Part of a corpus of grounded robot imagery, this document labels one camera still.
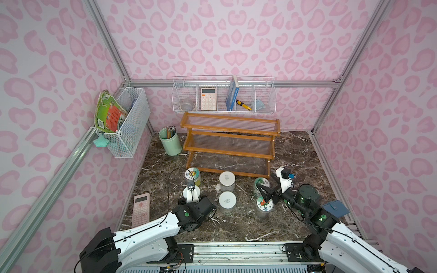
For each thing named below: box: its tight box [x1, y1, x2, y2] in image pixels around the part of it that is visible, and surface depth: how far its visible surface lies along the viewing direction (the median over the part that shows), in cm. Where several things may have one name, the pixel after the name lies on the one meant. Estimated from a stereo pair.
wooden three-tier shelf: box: [179, 111, 282, 179], surface depth 106 cm
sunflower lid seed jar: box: [184, 167, 201, 186], surface depth 92 cm
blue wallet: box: [322, 200, 350, 218], surface depth 87 cm
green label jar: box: [218, 191, 237, 215], surface depth 81 cm
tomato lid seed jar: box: [255, 195, 274, 219], surface depth 80 cm
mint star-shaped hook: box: [93, 133, 110, 148], surface depth 64 cm
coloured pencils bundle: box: [166, 125, 177, 139], surface depth 102 cm
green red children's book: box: [94, 89, 128, 134], surface depth 73 cm
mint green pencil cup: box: [158, 126, 183, 156], surface depth 105 cm
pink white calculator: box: [200, 88, 217, 111], surface depth 95 cm
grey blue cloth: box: [256, 98, 266, 110], surface depth 103 cm
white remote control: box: [131, 192, 151, 228], surface depth 88 cm
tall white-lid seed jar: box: [219, 170, 236, 192], surface depth 88 cm
